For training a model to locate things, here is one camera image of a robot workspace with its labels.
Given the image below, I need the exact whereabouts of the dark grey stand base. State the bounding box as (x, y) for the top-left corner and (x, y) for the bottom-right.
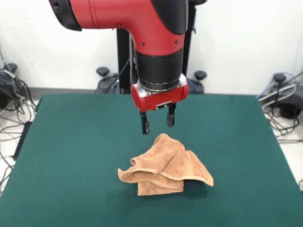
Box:
(259, 73), (303, 119)
(0, 70), (17, 109)

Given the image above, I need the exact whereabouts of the dark green table cloth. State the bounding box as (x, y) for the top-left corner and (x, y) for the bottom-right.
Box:
(0, 94), (303, 227)

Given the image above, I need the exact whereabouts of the tan terry towel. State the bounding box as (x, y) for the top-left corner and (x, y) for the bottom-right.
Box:
(117, 133), (214, 196)

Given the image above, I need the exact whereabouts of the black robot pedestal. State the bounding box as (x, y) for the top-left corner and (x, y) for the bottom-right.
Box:
(94, 0), (208, 95)

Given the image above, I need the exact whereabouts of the blue cable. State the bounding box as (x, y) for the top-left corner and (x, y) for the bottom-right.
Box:
(257, 71), (303, 99)
(187, 79), (202, 95)

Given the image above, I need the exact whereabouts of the black cable tangle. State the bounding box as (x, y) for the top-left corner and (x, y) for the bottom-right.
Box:
(0, 44), (37, 197)
(258, 70), (303, 192)

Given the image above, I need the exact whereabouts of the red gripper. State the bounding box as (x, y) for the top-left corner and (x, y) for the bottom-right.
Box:
(131, 74), (189, 136)

